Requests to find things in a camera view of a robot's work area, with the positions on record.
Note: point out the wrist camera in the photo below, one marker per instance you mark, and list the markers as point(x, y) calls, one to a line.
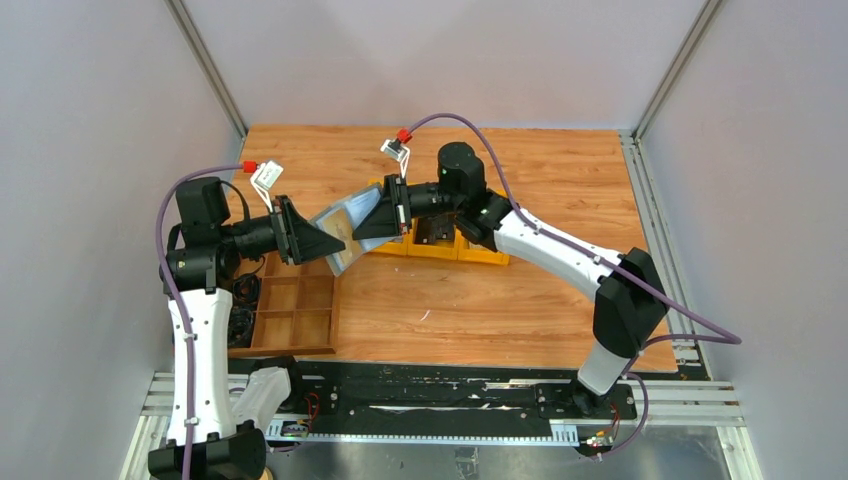
point(399, 152)
point(263, 179)

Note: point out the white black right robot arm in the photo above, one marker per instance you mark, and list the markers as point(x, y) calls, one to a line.
point(625, 288)

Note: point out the yellow bin with silver cards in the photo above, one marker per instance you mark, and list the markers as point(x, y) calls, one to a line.
point(393, 246)

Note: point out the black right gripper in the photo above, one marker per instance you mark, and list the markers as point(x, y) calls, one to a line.
point(388, 218)

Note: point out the wooden compartment tray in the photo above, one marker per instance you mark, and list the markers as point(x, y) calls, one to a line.
point(298, 309)

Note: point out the dark rolled belts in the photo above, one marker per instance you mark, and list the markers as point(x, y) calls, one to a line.
point(242, 318)

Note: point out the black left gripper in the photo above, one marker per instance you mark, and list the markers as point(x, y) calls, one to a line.
point(299, 239)

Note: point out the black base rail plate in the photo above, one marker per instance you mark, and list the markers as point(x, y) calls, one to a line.
point(417, 400)

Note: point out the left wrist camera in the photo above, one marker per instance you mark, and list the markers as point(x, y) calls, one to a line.
point(263, 179)

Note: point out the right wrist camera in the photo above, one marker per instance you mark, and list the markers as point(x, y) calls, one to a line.
point(399, 152)

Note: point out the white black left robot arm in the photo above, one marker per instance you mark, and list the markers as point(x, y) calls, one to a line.
point(210, 435)

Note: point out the black VIP card stack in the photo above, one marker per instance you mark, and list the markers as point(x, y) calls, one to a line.
point(436, 230)

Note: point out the yellow bin with black cards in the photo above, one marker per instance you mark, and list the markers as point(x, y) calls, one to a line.
point(440, 252)

